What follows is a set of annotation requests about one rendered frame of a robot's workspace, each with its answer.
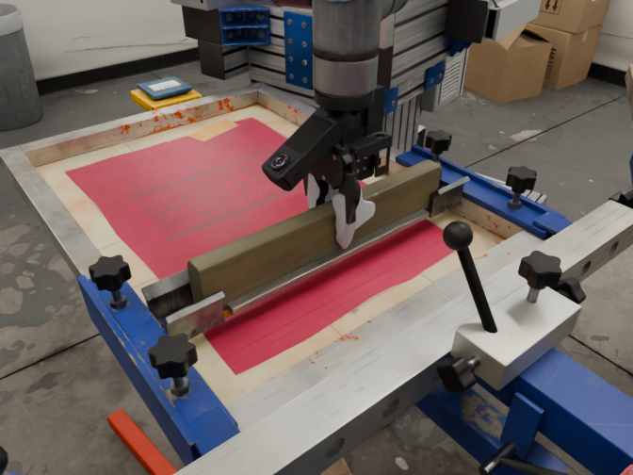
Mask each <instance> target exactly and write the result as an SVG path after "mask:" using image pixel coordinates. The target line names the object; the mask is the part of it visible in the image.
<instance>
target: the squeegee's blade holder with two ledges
mask: <svg viewBox="0 0 633 475"><path fill-rule="evenodd" d="M429 214H430V212H429V211H427V210H425V209H424V208H423V209H421V210H419V211H417V212H415V213H413V214H412V215H410V216H408V217H406V218H403V219H401V220H399V221H396V222H394V223H392V224H390V225H388V226H386V227H384V228H382V229H381V230H379V231H376V232H374V233H372V234H370V235H368V236H366V237H363V238H361V239H359V240H357V241H355V242H353V243H351V244H350V245H349V246H348V248H346V249H343V248H341V249H339V250H337V251H335V252H333V253H331V254H328V255H326V256H324V257H322V258H319V259H318V260H316V261H314V262H312V263H310V264H308V265H306V266H304V267H302V268H300V269H298V270H295V271H293V272H290V273H288V274H287V275H285V276H283V277H281V278H279V279H277V280H275V281H273V282H271V283H269V284H267V285H265V286H262V287H259V288H257V289H256V290H254V291H252V292H250V293H248V294H246V295H244V296H242V297H240V298H238V299H236V300H233V301H231V302H229V303H227V307H228V310H229V311H230V312H231V314H232V315H234V314H236V313H238V312H240V311H242V310H244V309H246V308H248V307H250V306H252V305H254V304H256V303H259V302H261V301H263V300H264V299H266V298H268V297H270V296H272V295H274V294H276V293H278V292H280V291H282V290H284V289H286V288H288V287H291V286H293V285H295V284H296V283H298V282H300V281H302V280H304V279H306V278H308V277H310V276H312V275H314V274H316V273H318V272H320V271H322V270H325V269H327V268H328V267H330V266H332V265H334V264H336V263H338V262H341V261H343V260H345V259H347V258H349V257H351V256H353V255H355V254H357V253H359V252H361V251H363V250H365V249H367V248H369V247H371V246H373V245H375V244H377V243H379V242H381V241H383V240H385V239H387V238H389V237H391V236H393V235H395V234H397V233H399V232H401V231H403V230H405V229H407V228H409V227H411V226H413V225H415V224H417V223H419V222H421V221H423V220H425V219H427V218H428V217H429Z"/></svg>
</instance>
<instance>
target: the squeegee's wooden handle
mask: <svg viewBox="0 0 633 475"><path fill-rule="evenodd" d="M440 174H441V167H440V165H439V164H437V163H435V162H433V161H431V160H429V159H427V160H425V161H423V162H420V163H418V164H415V165H413V166H412V167H409V168H407V169H405V170H402V171H400V172H396V173H394V174H391V175H389V176H386V177H384V178H383V179H380V180H378V181H376V182H373V183H371V184H368V185H366V186H364V187H361V190H362V197H363V200H364V201H369V202H373V203H374V204H375V213H374V215H373V216H372V217H371V218H370V219H369V220H367V221H366V222H365V223H363V224H362V225H361V226H360V227H358V228H357V229H356V230H355V231H354V234H353V238H352V241H351V243H353V242H355V241H357V240H359V239H361V238H364V237H366V236H368V235H370V234H372V233H374V232H376V231H379V230H381V229H382V228H384V227H386V226H388V225H390V224H392V223H394V222H396V221H399V220H401V219H403V218H406V217H408V216H410V215H412V214H413V213H415V212H417V211H419V210H421V209H423V208H424V209H425V210H427V211H428V210H429V203H430V194H431V193H433V192H434V191H436V190H438V187H439V180H440ZM335 219H336V216H335V211H334V209H333V200H330V201H329V202H326V203H324V204H322V205H318V206H315V207H313V208H311V209H308V210H306V211H304V212H301V213H300V214H297V215H295V216H293V217H290V218H288V219H286V220H283V221H279V222H277V223H275V224H272V225H271V226H268V227H266V228H264V229H261V230H259V231H257V232H254V233H252V234H249V235H247V236H245V237H242V238H240V239H237V240H235V241H232V242H230V243H228V244H225V245H223V246H221V247H218V248H217V249H214V250H212V251H210V252H207V253H205V254H201V255H199V256H196V257H194V258H192V259H189V260H188V262H187V269H188V275H189V280H190V285H191V291H192V296H193V302H194V303H197V302H199V301H202V300H204V299H206V298H208V297H210V296H212V295H214V294H217V293H219V292H221V291H222V292H223V294H224V296H225V297H224V298H223V299H221V300H222V307H223V311H225V310H227V309H228V307H227V303H229V302H231V301H233V300H236V299H238V298H240V297H242V296H244V295H246V294H248V293H250V292H252V291H254V290H256V289H257V288H259V287H262V286H265V285H267V284H269V283H271V282H273V281H275V280H277V279H279V278H281V277H283V276H285V275H287V274H288V273H290V272H293V271H295V270H298V269H300V268H302V267H304V266H306V265H308V264H310V263H312V262H314V261H316V260H318V259H319V258H322V257H324V256H326V255H328V254H331V253H333V252H335V251H337V250H339V249H341V248H342V247H341V246H340V244H339V243H338V242H337V241H336V239H335V236H336V228H335ZM351 243H350V244H351Z"/></svg>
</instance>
